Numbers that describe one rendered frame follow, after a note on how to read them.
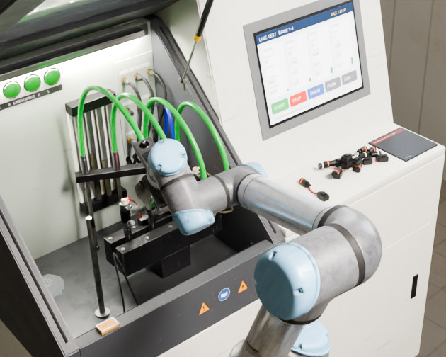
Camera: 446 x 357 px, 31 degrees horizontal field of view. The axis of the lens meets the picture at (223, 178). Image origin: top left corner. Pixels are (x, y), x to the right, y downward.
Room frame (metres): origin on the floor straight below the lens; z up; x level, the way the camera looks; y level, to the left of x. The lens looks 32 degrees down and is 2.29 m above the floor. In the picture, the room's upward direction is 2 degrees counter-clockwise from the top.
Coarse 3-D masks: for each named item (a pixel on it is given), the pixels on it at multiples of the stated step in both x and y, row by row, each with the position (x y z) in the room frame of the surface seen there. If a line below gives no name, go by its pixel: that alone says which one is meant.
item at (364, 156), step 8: (360, 152) 2.17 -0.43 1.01; (368, 152) 2.18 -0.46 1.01; (376, 152) 2.19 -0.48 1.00; (336, 160) 2.13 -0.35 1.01; (344, 160) 2.11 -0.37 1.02; (352, 160) 2.13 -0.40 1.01; (360, 160) 2.14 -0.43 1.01; (368, 160) 2.15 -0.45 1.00; (376, 160) 2.17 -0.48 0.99; (384, 160) 2.16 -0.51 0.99; (320, 168) 2.10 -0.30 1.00; (336, 168) 2.08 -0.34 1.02; (344, 168) 2.10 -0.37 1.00; (360, 168) 2.11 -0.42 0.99; (336, 176) 2.07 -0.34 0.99
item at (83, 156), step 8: (88, 88) 1.89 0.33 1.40; (96, 88) 1.85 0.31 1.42; (112, 96) 1.80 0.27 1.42; (80, 104) 1.93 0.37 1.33; (120, 104) 1.78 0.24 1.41; (80, 112) 1.94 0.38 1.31; (80, 120) 1.95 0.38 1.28; (128, 120) 1.74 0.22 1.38; (80, 128) 1.96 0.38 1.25; (136, 128) 1.72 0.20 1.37; (80, 136) 1.96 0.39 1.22; (80, 144) 1.96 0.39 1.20; (80, 152) 1.97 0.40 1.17; (152, 200) 1.68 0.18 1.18
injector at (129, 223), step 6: (120, 204) 1.80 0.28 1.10; (120, 210) 1.80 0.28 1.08; (126, 210) 1.80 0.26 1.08; (120, 216) 1.80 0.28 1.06; (126, 216) 1.80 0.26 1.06; (126, 222) 1.80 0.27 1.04; (132, 222) 1.78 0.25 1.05; (126, 228) 1.80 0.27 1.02; (126, 234) 1.80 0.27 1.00; (126, 240) 1.80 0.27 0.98
